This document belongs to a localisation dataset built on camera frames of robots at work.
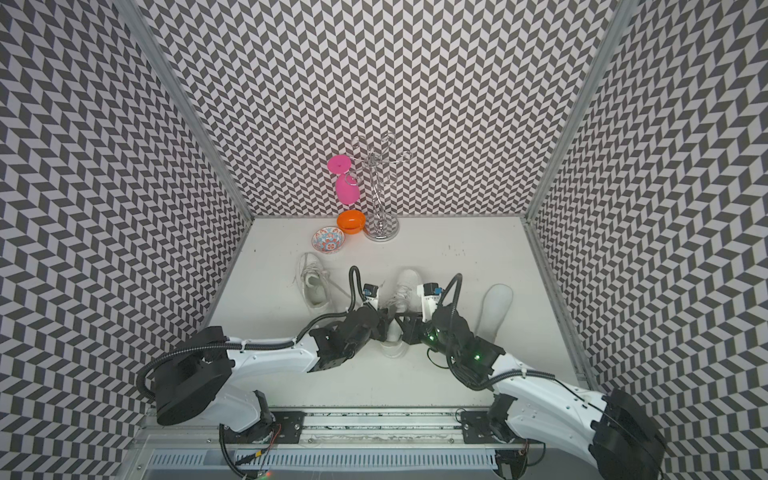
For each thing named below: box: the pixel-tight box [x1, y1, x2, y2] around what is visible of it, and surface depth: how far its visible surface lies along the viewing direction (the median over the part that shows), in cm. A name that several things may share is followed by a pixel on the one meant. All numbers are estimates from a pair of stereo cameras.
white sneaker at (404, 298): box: [380, 269, 422, 359], surface depth 81 cm
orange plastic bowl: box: [337, 209, 367, 235], surface depth 115 cm
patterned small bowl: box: [311, 226, 345, 254], surface depth 111 cm
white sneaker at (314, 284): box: [297, 252, 333, 316], surface depth 93 cm
